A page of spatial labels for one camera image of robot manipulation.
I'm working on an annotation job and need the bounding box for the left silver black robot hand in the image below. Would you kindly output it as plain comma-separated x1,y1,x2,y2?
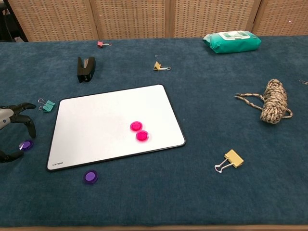
0,103,37,164

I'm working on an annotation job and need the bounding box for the purple round magnet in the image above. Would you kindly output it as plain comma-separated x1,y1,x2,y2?
18,139,35,152
83,170,99,186

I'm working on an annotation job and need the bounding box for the red round magnet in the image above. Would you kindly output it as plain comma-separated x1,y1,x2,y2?
130,121,143,132
135,130,150,143

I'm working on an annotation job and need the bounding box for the teal binder clip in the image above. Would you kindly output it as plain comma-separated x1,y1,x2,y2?
38,98,56,113

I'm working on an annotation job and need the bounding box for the black stapler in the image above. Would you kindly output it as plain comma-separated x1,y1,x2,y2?
77,56,96,84

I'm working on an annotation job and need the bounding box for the wicker folding screen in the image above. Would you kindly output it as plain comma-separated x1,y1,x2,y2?
7,0,308,43

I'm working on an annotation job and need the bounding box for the small yellow binder clip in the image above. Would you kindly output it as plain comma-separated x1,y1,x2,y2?
153,61,172,72

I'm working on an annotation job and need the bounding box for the blue carpet table cover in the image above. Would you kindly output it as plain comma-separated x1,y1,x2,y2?
0,35,308,228

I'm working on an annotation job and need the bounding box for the large yellow binder clip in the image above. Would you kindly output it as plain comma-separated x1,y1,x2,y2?
214,149,244,174

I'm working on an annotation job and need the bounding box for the green wet wipes pack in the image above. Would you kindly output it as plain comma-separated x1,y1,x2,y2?
202,31,262,54

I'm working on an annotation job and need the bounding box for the white magnetic board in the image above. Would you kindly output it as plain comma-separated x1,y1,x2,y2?
45,84,186,172

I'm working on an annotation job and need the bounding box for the camouflage rope bundle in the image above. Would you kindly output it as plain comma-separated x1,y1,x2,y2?
234,78,294,125

